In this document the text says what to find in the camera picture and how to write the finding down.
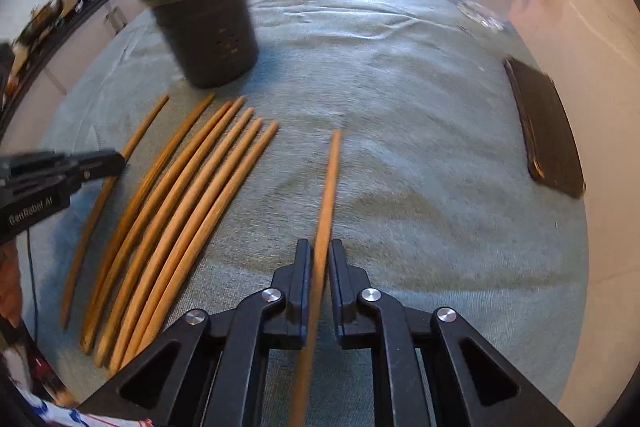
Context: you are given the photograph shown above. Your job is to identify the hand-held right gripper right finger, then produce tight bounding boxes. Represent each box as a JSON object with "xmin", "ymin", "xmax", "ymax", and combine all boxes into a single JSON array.
[{"xmin": 327, "ymin": 239, "xmax": 576, "ymax": 427}]

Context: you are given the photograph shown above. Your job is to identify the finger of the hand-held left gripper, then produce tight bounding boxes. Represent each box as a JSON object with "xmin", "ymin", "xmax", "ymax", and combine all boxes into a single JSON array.
[{"xmin": 67, "ymin": 148, "xmax": 127, "ymax": 188}]

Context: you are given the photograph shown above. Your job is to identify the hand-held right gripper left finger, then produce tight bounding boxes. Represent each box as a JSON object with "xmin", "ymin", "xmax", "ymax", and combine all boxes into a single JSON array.
[{"xmin": 75, "ymin": 238, "xmax": 315, "ymax": 427}]

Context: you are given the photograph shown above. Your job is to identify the long wooden chopstick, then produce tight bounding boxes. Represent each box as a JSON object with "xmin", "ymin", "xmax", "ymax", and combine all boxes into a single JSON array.
[
  {"xmin": 59, "ymin": 95, "xmax": 170, "ymax": 330},
  {"xmin": 289, "ymin": 129, "xmax": 343, "ymax": 427}
]

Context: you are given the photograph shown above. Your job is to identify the bunch of wooden chopsticks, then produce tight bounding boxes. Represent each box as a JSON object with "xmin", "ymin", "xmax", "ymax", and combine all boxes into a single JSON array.
[{"xmin": 80, "ymin": 92, "xmax": 280, "ymax": 375}]

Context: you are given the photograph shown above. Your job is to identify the dark grey utensil holder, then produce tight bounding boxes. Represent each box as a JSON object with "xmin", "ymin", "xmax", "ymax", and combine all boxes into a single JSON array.
[{"xmin": 139, "ymin": 0, "xmax": 260, "ymax": 90}]

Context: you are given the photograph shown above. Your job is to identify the person's left forearm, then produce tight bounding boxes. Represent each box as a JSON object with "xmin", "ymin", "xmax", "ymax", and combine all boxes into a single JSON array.
[{"xmin": 0, "ymin": 242, "xmax": 23, "ymax": 325}]

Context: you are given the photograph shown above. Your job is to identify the grey-green table cloth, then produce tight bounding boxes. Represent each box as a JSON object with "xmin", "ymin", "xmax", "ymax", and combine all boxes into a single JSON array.
[{"xmin": 27, "ymin": 0, "xmax": 588, "ymax": 427}]

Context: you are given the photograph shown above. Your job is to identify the person's printed white clothing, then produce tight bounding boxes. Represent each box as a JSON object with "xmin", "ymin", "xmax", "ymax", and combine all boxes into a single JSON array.
[{"xmin": 0, "ymin": 342, "xmax": 153, "ymax": 427}]

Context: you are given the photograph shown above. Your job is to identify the black smartphone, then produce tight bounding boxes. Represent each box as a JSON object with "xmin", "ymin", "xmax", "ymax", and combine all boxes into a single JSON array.
[{"xmin": 502, "ymin": 57, "xmax": 587, "ymax": 200}]

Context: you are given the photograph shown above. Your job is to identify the thin black cable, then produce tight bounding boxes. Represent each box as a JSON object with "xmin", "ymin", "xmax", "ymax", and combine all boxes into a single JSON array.
[{"xmin": 25, "ymin": 227, "xmax": 42, "ymax": 343}]

